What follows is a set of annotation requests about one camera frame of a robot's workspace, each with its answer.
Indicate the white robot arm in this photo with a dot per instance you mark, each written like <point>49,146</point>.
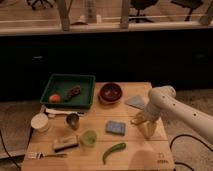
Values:
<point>163,98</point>

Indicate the silver fork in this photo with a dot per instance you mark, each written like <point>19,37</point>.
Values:
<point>39,155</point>

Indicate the wooden block eraser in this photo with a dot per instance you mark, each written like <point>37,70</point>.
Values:
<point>65,143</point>

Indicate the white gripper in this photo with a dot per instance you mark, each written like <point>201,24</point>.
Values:
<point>152,114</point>

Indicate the small metal cup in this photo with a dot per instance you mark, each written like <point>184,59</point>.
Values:
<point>73,121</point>

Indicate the dark red bowl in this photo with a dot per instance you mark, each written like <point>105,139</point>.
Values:
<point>110,93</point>

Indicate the green plastic cup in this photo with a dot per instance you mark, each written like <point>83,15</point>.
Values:
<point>89,138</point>

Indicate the blue sponge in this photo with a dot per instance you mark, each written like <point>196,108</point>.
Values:
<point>115,128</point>

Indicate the yellow banana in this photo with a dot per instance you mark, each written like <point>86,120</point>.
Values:
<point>138,119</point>

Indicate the red peach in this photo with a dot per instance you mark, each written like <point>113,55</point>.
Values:
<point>55,98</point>

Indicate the green cucumber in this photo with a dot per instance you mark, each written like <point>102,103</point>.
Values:
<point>114,148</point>

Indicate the grey triangular cloth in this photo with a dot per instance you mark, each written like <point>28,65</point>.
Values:
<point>136,102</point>

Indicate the white paper cup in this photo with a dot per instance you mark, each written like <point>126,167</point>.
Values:
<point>40,122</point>

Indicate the white knife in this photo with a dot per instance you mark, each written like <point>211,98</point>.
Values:
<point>54,112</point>

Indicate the green plastic tray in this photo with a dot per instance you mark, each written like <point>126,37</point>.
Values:
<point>62,83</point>

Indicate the brown grape bunch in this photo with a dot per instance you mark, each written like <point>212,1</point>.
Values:
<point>72,92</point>

